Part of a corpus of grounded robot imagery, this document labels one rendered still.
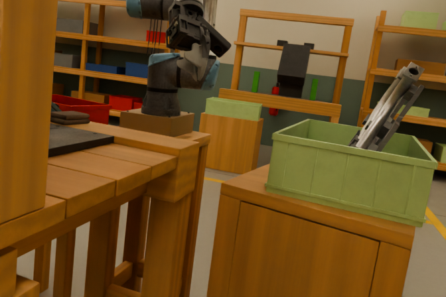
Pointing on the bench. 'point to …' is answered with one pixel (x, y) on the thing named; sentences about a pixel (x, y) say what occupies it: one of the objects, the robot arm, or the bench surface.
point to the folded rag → (70, 117)
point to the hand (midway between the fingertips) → (200, 77)
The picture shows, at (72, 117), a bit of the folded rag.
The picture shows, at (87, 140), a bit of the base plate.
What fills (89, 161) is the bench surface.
